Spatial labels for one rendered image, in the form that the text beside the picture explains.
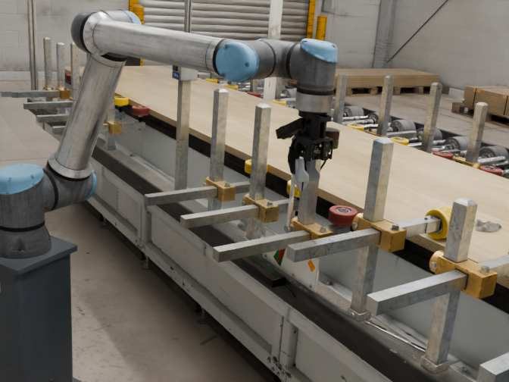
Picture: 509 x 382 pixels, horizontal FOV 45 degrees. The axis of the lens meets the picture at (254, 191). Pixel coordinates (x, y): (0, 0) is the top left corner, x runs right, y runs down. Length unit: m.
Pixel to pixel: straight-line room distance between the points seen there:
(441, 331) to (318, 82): 0.63
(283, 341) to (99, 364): 0.78
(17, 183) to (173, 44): 0.77
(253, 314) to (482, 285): 1.36
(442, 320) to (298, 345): 0.97
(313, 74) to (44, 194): 1.03
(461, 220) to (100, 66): 1.15
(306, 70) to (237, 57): 0.18
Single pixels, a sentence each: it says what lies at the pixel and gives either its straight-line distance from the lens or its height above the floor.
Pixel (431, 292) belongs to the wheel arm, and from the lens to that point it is 1.27.
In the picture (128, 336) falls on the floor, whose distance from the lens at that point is 2.82.
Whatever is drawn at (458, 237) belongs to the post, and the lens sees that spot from 1.34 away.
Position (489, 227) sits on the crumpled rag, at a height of 0.91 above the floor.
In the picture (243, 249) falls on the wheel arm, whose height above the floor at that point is 0.85.
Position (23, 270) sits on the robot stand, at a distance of 2.08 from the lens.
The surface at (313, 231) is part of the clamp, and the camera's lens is 1.68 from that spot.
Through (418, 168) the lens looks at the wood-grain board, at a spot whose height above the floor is 0.90.
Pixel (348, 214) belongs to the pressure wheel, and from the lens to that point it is 1.73.
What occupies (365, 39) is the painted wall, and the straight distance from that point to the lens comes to 12.04.
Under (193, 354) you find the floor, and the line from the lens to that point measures 2.70.
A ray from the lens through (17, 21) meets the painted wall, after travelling 9.38.
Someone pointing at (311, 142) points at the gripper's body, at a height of 1.14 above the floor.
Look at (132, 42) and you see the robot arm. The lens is 1.65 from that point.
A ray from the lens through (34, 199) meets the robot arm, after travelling 2.10.
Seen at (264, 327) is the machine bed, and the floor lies 0.23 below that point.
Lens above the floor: 1.49
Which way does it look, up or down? 18 degrees down
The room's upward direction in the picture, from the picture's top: 4 degrees clockwise
